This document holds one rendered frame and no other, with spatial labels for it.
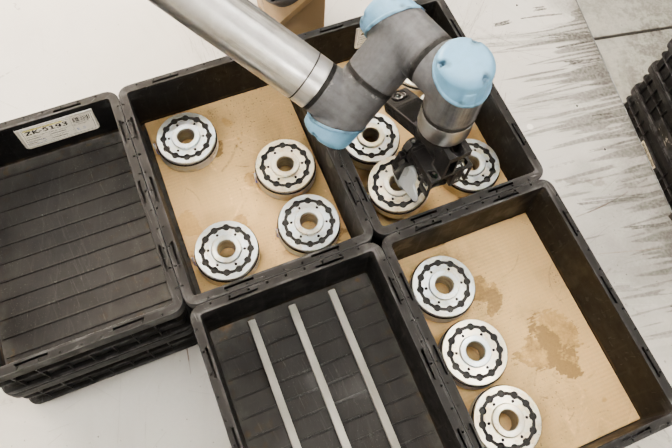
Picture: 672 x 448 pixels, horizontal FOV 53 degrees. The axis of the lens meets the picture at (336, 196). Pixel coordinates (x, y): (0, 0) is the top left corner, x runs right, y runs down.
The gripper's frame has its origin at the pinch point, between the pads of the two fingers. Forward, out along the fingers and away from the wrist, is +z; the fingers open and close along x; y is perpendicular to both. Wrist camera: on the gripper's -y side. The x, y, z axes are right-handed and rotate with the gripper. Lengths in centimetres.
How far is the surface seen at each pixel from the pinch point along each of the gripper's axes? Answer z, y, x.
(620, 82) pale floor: 88, -33, 115
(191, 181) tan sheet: 5.0, -17.1, -33.7
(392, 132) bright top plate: 2.0, -9.7, 1.4
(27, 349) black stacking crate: 5, -1, -67
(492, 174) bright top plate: 1.9, 4.9, 13.1
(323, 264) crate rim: -3.8, 8.6, -21.2
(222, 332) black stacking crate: 5.0, 9.4, -38.9
